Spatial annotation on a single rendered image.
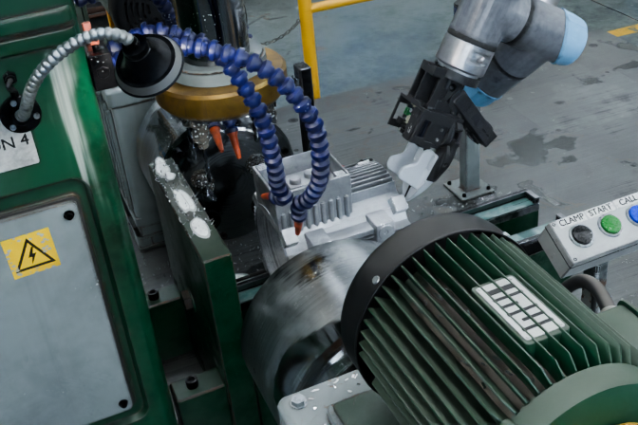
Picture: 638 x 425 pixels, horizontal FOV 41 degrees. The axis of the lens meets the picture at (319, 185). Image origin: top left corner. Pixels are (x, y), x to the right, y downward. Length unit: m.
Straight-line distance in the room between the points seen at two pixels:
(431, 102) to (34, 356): 0.62
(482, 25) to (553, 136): 0.90
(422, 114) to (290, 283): 0.33
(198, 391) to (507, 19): 0.68
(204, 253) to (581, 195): 0.96
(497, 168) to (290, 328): 1.03
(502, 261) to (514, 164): 1.26
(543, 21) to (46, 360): 0.79
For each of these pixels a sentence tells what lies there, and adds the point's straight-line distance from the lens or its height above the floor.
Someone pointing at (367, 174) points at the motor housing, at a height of 1.11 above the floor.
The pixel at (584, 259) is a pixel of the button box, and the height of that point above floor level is 1.05.
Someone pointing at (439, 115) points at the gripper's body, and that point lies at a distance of 1.21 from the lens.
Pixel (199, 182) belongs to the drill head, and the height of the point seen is 1.07.
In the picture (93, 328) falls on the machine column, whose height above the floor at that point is 1.12.
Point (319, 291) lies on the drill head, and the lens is 0.99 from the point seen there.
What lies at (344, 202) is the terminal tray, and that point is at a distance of 1.25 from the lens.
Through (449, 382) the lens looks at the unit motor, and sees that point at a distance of 0.63.
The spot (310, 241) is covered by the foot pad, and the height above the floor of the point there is 1.07.
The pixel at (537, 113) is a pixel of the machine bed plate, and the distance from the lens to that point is 2.17.
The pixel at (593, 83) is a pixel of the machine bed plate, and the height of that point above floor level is 0.80.
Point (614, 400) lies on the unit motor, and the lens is 0.61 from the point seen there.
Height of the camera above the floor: 1.77
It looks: 31 degrees down
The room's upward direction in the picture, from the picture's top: 6 degrees counter-clockwise
